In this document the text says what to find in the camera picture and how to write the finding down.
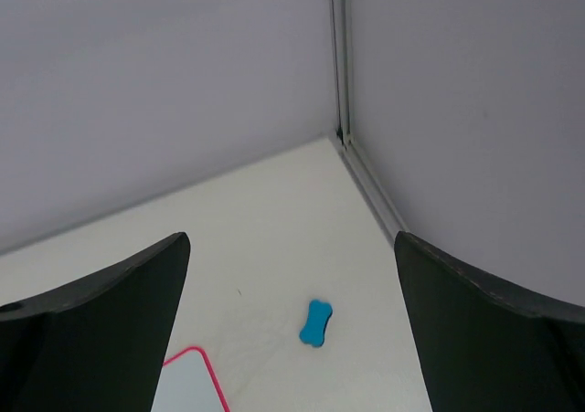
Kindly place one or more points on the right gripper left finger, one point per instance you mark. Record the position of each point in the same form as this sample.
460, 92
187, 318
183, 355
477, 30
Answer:
97, 343

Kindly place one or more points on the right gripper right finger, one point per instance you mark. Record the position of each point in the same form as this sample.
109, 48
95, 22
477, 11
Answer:
485, 343

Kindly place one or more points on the pink framed whiteboard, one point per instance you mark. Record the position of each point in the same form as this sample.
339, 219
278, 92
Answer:
188, 383

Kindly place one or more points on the blue whiteboard eraser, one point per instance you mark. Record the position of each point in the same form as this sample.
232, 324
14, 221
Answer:
318, 316

